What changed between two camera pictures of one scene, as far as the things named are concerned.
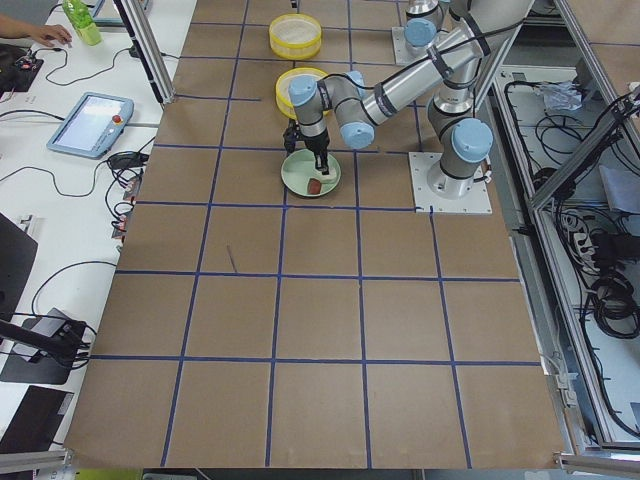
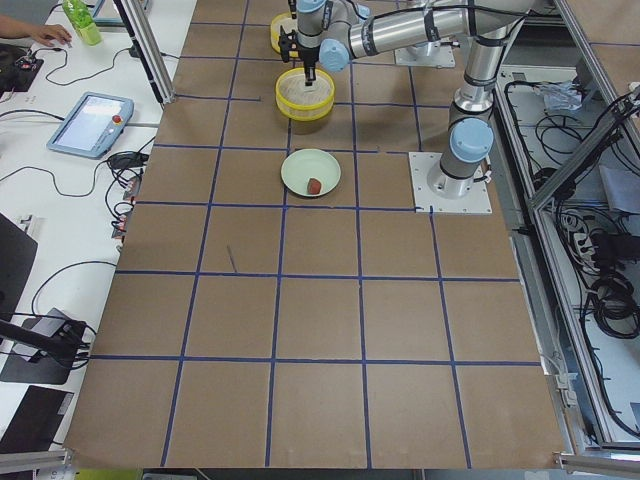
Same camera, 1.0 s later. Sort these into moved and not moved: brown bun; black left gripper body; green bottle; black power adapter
Moved: black left gripper body
Not moved: green bottle; black power adapter; brown bun
